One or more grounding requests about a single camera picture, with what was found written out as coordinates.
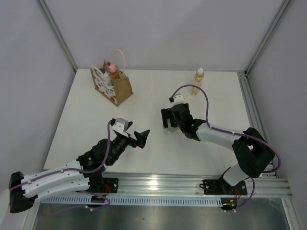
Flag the brown canvas tote bag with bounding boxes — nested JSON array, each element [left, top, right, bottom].
[[90, 49, 133, 107]]

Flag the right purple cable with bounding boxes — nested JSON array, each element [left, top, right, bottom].
[[169, 85, 281, 213]]

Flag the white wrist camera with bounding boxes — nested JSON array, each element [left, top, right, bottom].
[[169, 93, 185, 105], [111, 118, 133, 138]]

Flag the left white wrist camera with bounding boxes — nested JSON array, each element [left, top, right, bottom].
[[111, 118, 133, 138]]

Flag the cream capped white bottle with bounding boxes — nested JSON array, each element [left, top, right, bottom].
[[167, 127, 177, 132]]

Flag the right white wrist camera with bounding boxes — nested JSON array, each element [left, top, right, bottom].
[[169, 93, 185, 105]]

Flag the aluminium frame post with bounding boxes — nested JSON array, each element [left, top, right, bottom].
[[245, 0, 294, 76], [36, 0, 78, 73]]

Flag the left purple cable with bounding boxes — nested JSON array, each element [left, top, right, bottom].
[[9, 119, 116, 213]]

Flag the right side aluminium rail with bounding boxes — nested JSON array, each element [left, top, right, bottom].
[[237, 70, 279, 178]]

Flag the white bottle black cap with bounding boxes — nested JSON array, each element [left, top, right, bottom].
[[99, 68, 113, 86]]

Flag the amber liquid clear bottle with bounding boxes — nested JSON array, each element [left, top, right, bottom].
[[191, 68, 204, 96]]

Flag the white slotted cable duct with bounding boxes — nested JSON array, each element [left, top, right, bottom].
[[42, 195, 222, 207]]

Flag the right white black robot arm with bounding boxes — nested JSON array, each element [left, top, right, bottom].
[[161, 103, 277, 194]]

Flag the right aluminium frame post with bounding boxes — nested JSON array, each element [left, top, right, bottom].
[[245, 0, 294, 76]]

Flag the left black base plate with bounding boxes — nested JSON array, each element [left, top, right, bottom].
[[75, 177, 119, 194]]

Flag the left aluminium frame post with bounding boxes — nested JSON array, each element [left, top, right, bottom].
[[36, 0, 78, 73]]

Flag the aluminium mounting rail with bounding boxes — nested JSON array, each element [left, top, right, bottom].
[[103, 172, 293, 198]]

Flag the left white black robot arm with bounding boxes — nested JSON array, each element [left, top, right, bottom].
[[9, 118, 150, 213]]

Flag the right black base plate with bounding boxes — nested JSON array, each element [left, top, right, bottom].
[[199, 179, 248, 196]]

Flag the purple cable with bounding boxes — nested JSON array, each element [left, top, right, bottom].
[[9, 119, 116, 213], [169, 85, 281, 213]]

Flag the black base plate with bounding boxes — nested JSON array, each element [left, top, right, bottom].
[[199, 179, 248, 196], [75, 177, 119, 194]]

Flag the pink capped small bottle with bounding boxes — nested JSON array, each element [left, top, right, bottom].
[[109, 64, 120, 81]]

